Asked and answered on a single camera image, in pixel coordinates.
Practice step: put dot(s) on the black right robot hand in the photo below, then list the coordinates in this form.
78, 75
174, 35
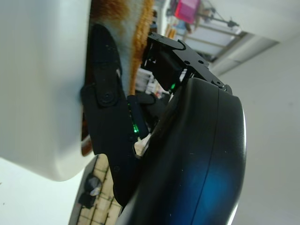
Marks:
187, 152

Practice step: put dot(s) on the cream white toaster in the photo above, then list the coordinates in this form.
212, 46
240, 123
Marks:
35, 82

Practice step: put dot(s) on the black bag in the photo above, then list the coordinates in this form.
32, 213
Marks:
90, 185

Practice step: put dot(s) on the wooden crate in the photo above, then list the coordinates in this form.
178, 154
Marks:
100, 211

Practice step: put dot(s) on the white shelf rack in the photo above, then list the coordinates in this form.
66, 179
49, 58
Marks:
218, 42

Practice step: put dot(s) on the pink box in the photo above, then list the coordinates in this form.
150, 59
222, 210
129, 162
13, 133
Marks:
187, 10

